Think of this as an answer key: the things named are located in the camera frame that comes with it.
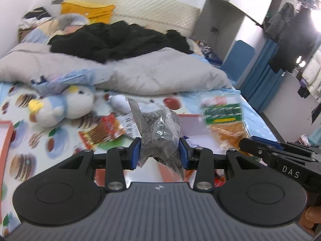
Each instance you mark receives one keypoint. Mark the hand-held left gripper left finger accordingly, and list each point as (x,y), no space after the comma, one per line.
(134,153)

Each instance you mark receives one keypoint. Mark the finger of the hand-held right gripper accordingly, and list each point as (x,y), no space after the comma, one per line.
(273,142)
(255,150)

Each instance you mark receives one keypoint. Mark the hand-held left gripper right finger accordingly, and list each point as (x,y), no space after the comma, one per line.
(183,153)

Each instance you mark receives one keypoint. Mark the grey snack packet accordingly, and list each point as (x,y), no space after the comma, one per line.
(160,130)

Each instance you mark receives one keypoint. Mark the green label snack packet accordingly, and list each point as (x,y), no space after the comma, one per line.
(223,115)

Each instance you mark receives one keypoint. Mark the person's right hand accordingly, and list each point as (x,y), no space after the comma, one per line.
(313,216)

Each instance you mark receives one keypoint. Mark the white printed packet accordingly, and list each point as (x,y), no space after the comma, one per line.
(129,125)

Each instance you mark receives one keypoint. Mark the red spicy strip packet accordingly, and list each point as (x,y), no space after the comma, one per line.
(102,133)

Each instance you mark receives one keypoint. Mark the small red snack packet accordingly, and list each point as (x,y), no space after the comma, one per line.
(220,182)

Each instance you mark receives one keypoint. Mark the white plush toy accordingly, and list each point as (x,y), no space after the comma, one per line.
(119,103)

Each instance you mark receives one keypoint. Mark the blue curtain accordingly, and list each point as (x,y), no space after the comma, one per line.
(260,80)

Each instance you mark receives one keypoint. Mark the white hanging clothes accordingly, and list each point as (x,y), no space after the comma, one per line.
(312,75)

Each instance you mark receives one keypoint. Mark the blue penguin plush toy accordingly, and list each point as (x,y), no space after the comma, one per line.
(67,105)

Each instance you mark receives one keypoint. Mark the grey duvet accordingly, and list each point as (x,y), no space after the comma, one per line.
(163,72)

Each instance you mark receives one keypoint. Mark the blue chair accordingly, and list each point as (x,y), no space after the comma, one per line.
(237,60)

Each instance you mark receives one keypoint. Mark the clear plastic bag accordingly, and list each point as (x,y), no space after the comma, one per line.
(72,80)

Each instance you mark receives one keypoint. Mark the dark hanging clothes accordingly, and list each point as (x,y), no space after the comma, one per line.
(291,42)

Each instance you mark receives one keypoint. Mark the row of small bottles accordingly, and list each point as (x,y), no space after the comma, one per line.
(209,51)

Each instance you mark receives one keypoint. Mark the white pillow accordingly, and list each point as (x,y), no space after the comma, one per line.
(196,47)

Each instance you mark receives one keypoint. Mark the small black cloth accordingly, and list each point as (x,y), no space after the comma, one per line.
(179,42)

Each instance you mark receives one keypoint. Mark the black jacket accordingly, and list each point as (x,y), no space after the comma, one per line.
(112,40)

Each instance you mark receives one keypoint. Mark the pink box lid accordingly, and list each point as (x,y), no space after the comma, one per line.
(6,131)

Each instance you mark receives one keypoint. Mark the cream padded headboard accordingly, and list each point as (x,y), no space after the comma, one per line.
(150,5)

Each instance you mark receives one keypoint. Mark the yellow pillow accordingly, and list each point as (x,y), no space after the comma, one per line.
(87,11)

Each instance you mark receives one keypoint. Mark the blue beige patterned quilt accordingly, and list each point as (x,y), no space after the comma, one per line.
(50,27)

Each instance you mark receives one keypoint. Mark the pile of clothes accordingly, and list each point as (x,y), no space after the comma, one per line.
(33,18)

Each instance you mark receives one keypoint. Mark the grey wall plate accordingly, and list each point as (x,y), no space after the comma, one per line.
(58,1)

